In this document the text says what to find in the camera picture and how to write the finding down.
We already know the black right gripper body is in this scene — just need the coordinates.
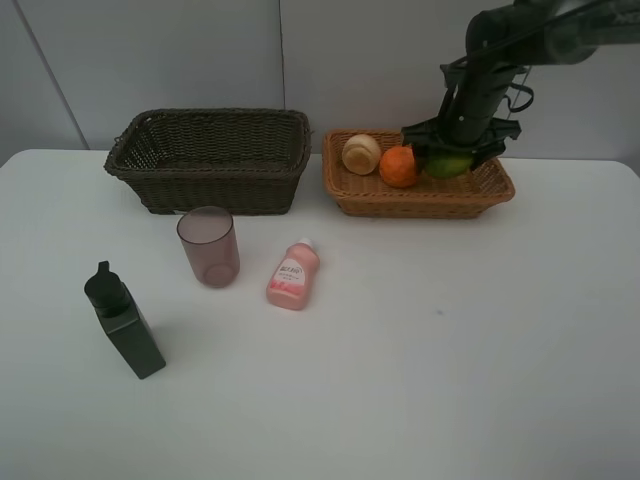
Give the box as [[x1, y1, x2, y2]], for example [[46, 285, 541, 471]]
[[401, 118, 521, 156]]

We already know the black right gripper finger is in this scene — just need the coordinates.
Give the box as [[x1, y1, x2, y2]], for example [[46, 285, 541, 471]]
[[470, 147, 505, 171], [411, 144, 430, 175]]

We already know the orange tangerine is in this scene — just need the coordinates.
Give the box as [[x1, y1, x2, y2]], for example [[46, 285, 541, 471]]
[[379, 146, 418, 188]]

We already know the round bread bun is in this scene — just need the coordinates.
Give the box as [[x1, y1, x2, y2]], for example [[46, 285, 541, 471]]
[[341, 134, 382, 176]]

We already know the pink lotion bottle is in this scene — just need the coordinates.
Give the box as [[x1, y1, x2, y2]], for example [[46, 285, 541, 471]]
[[266, 238, 320, 311]]

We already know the translucent mauve plastic cup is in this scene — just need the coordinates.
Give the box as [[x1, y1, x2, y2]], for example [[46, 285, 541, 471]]
[[176, 206, 240, 288]]

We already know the dark green pump bottle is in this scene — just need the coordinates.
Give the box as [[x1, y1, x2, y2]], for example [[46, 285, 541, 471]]
[[84, 261, 166, 379]]

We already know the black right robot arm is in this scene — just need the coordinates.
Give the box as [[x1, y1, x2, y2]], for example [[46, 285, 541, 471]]
[[401, 1, 639, 170]]

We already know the tan wicker basket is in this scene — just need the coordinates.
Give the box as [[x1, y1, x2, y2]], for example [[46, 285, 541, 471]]
[[322, 129, 515, 219]]

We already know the dark brown wicker basket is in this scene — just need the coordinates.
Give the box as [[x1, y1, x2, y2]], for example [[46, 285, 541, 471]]
[[104, 108, 311, 216]]

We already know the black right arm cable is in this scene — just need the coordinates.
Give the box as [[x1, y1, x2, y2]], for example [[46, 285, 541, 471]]
[[502, 64, 536, 119]]

